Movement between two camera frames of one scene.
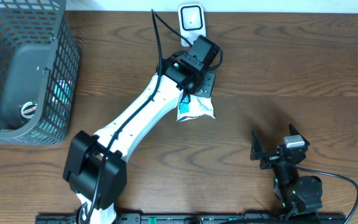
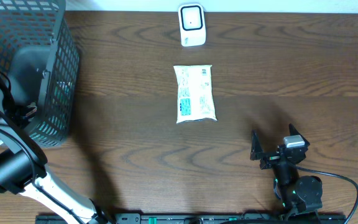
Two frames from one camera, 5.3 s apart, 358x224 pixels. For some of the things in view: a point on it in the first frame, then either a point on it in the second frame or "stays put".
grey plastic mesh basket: (30, 61) stays put
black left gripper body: (208, 86) to (25, 112)
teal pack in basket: (62, 91) stays put
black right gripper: (270, 158) stays put
